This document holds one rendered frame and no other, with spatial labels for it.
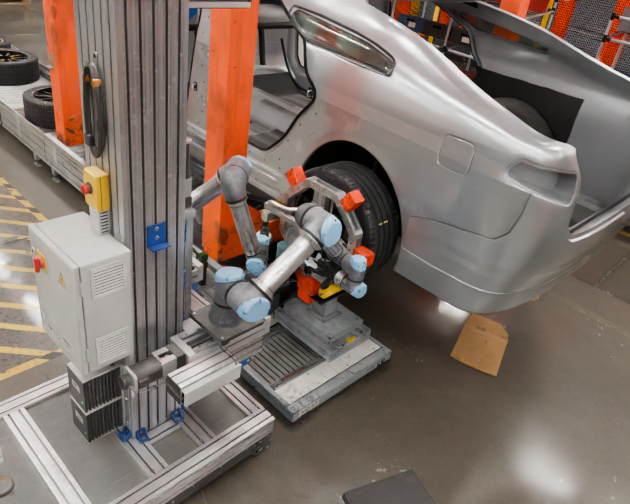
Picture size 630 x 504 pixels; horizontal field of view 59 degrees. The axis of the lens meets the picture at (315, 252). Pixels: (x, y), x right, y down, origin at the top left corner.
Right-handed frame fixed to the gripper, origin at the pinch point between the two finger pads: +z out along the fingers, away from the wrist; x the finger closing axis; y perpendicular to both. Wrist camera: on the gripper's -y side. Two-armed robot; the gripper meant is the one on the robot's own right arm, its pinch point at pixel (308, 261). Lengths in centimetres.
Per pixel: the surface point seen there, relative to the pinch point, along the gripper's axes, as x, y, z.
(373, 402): -28, -83, -40
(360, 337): -48, -68, -8
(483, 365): -109, -82, -64
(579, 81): -219, 76, -20
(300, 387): 4, -75, -12
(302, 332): -23, -68, 16
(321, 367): -17, -75, -7
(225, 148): 9, 39, 60
